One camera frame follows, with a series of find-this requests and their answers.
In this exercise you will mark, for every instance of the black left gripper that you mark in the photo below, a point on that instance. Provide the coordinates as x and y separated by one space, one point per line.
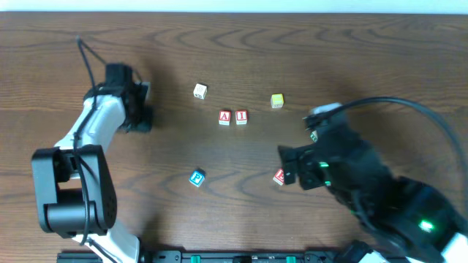
140 119

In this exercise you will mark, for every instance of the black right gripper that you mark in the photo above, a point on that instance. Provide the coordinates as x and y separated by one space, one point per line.
305 166

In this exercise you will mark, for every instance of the red letter A block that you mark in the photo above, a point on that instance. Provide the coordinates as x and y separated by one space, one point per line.
224 117

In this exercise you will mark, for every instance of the red letter I block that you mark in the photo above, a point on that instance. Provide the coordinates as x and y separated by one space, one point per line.
241 117

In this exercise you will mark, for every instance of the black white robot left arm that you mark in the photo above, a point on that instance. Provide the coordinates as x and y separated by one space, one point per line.
74 191

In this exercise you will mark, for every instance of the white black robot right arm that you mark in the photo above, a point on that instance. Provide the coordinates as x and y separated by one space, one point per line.
412 218

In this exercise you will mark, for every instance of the green edged wooden block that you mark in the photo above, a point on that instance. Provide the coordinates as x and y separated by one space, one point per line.
314 136

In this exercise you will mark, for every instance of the red letter E block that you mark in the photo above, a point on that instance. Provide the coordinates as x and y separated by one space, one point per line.
279 177

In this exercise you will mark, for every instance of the plain white wooden block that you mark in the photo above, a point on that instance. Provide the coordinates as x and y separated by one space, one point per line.
200 91

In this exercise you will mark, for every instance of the blue letter P block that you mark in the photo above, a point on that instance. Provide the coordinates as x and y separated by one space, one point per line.
197 178

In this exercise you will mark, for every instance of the yellow wooden block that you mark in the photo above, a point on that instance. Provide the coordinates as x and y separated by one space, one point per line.
277 100

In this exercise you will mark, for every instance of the black mounting rail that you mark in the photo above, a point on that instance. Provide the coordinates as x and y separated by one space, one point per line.
186 257

